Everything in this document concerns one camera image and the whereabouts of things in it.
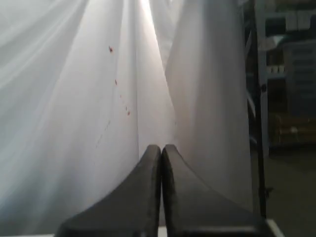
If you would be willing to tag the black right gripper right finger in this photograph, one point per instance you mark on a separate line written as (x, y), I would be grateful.
(193, 209)

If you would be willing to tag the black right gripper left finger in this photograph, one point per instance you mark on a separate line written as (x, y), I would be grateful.
(130, 210)

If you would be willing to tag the black backdrop stand pole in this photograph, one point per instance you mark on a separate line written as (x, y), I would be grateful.
(254, 17)

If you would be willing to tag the white backdrop curtain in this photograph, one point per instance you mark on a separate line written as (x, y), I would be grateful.
(87, 85)

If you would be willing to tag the metal storage shelf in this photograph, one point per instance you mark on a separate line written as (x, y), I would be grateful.
(286, 37)

